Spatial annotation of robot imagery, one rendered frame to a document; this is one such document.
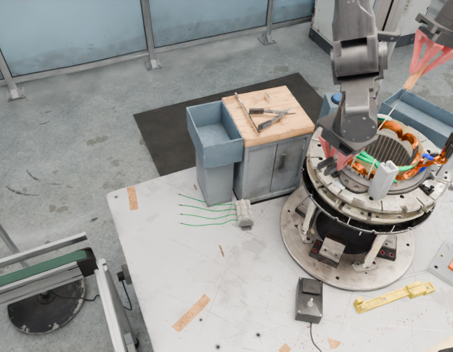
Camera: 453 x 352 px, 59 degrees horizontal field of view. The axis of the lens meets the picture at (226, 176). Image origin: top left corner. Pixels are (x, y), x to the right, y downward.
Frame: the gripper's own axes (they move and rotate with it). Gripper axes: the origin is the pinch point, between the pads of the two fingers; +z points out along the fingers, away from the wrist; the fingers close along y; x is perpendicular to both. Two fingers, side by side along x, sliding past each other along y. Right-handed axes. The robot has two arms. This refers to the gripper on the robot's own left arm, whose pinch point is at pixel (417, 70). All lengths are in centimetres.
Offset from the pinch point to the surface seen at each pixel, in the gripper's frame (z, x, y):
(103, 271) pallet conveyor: 84, 8, -48
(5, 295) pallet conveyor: 90, 2, -72
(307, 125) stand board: 27.6, 18.6, -4.0
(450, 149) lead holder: 9.7, -10.1, 9.8
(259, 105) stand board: 30.3, 28.7, -14.7
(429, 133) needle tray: 18.8, 13.0, 27.8
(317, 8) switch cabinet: 51, 247, 98
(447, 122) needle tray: 16.9, 18.5, 36.5
